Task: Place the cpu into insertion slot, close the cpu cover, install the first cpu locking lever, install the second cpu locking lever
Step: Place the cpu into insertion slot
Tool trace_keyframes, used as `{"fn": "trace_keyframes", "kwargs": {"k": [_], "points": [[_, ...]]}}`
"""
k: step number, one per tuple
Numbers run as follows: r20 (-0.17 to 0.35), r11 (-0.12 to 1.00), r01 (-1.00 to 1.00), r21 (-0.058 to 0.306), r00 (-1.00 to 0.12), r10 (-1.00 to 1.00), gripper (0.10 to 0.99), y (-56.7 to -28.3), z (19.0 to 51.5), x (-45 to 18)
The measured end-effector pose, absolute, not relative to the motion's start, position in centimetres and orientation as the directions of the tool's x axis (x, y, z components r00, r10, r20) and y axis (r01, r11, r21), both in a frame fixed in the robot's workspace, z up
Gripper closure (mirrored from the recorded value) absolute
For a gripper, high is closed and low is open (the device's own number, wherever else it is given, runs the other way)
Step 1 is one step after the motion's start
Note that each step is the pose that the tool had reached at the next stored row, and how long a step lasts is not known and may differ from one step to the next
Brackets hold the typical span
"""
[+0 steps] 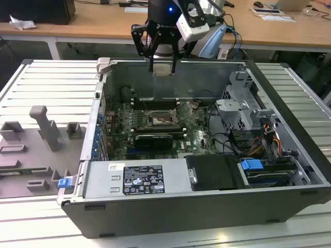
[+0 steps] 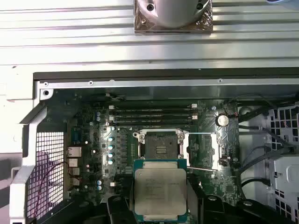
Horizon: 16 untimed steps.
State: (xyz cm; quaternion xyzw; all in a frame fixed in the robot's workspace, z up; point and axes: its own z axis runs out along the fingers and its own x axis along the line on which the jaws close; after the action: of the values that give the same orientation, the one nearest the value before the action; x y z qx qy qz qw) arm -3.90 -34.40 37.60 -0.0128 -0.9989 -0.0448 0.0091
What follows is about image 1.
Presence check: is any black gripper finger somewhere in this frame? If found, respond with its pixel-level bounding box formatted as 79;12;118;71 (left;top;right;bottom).
171;38;193;74
130;24;156;73

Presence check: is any silver CPU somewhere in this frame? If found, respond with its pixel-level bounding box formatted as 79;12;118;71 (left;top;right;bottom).
152;64;173;76

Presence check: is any metal socket cover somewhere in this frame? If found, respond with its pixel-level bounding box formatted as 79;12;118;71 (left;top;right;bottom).
177;101;194;123

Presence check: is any CPU socket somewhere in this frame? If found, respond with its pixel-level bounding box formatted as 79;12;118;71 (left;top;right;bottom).
146;111;182;129

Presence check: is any white paper sheet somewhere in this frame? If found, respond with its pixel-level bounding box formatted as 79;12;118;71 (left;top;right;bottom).
261;14;295;23
125;6;149;13

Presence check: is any grey case latch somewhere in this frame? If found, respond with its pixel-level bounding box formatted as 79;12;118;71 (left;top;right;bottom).
96;57;116;75

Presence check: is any wooden desk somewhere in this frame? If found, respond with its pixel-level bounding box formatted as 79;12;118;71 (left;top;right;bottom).
0;0;331;52

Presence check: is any metal drive cage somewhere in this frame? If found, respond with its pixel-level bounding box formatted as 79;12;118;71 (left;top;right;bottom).
214;71;279;132

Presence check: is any green motherboard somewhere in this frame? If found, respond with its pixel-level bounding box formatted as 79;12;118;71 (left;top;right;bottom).
103;99;225;160

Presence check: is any white flat device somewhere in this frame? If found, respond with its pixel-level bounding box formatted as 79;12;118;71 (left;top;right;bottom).
252;7;285;15

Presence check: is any black graphics card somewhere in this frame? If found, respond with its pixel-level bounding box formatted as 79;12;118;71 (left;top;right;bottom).
134;133;173;151

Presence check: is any black computer box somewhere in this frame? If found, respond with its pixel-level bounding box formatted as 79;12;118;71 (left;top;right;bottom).
0;0;76;25

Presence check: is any silver laptop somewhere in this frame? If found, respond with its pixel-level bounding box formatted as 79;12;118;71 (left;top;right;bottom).
268;0;311;11

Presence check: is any crumpled white paper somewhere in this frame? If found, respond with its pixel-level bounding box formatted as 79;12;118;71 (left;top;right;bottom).
9;14;37;30

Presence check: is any black plastic shroud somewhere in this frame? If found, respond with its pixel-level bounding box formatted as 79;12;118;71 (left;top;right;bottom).
186;154;245;192

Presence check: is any hard disk in blue carrier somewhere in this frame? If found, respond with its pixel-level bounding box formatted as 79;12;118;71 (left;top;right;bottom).
237;159;298;188

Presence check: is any silver power supply unit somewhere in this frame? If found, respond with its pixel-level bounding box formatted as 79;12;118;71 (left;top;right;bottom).
82;158;193;199

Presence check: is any grey parts rack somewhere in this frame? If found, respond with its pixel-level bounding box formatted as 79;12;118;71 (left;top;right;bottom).
0;104;87;199

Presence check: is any black open PC case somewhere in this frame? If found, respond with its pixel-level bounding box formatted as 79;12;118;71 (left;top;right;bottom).
56;57;331;240

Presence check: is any green RAM stick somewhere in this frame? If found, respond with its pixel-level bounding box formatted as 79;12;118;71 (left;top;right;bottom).
0;168;49;174

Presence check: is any blue cable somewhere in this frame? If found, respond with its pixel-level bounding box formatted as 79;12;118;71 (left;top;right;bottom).
227;25;244;60

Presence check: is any coloured power wire bundle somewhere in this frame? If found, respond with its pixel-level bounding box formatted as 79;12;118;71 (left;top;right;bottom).
249;138;281;157

